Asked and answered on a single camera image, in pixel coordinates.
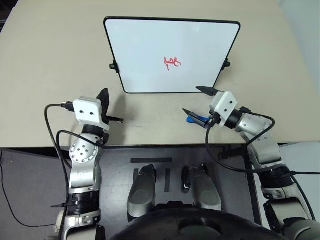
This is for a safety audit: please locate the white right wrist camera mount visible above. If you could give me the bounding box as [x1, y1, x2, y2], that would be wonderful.
[209, 91, 239, 126]

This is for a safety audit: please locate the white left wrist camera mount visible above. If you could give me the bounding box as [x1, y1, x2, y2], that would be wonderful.
[72, 96, 111, 131]

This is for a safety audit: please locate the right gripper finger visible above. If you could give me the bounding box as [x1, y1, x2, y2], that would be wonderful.
[182, 107, 211, 129]
[195, 85, 220, 97]

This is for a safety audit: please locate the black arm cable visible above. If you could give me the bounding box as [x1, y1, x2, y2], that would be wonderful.
[205, 106, 320, 222]
[44, 100, 106, 177]

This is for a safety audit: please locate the black framed whiteboard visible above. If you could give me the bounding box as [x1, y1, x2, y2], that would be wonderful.
[103, 16, 242, 95]

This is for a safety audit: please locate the grey right robot foot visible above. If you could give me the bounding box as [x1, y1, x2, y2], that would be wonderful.
[181, 163, 223, 212]

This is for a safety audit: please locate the thin black floor cable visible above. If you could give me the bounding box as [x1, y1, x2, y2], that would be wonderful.
[0, 149, 59, 228]

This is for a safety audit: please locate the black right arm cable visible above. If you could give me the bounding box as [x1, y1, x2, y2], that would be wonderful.
[205, 106, 320, 222]

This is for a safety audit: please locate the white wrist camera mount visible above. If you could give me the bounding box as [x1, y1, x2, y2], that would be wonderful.
[72, 96, 111, 131]
[209, 91, 239, 126]

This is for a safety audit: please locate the grey robot foot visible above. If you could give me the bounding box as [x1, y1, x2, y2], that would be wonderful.
[126, 163, 158, 223]
[181, 163, 223, 212]

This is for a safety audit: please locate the dark rounded robot torso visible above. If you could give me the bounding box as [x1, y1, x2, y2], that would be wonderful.
[109, 200, 286, 240]

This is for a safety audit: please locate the grey left robot foot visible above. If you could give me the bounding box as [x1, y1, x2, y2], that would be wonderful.
[126, 163, 158, 223]

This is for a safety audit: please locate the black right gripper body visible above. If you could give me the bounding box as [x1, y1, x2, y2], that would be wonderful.
[207, 111, 224, 129]

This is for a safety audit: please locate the blue marker pen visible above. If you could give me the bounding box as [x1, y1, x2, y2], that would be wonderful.
[186, 113, 210, 125]

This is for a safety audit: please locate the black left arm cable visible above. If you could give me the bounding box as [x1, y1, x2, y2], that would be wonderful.
[44, 100, 106, 177]

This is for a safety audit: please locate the black floor mat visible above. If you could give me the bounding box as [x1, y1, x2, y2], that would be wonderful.
[97, 143, 263, 240]

